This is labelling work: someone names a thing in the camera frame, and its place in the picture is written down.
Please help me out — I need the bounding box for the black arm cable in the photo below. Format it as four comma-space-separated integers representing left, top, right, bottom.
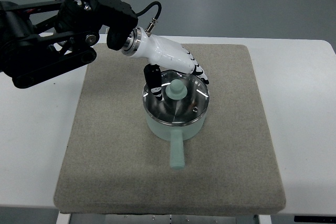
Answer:
135, 1, 162, 37

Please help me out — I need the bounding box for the mint green saucepan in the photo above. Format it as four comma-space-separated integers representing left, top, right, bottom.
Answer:
145, 111, 207, 170

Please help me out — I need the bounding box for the glass lid with green knob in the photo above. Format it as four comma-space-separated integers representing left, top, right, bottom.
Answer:
143, 70, 209, 126

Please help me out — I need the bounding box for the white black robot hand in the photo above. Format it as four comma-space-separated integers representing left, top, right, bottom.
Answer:
122, 27, 209, 101

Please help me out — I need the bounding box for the grey felt mat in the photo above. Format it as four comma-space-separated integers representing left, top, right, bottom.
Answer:
53, 43, 286, 215

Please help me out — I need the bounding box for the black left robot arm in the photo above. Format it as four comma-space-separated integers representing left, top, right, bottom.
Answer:
1, 0, 138, 89

